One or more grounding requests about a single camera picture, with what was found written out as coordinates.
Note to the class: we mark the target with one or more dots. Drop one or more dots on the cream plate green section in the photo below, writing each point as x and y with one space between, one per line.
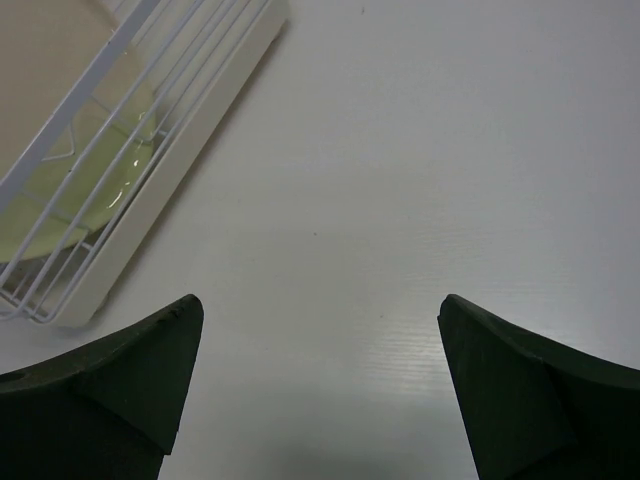
90 169

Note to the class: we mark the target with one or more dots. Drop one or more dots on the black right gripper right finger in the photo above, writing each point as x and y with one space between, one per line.
534 408

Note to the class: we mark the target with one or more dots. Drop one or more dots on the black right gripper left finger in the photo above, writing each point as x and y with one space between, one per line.
109 409

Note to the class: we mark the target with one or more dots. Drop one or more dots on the white wire dish rack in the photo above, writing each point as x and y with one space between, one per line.
53 56

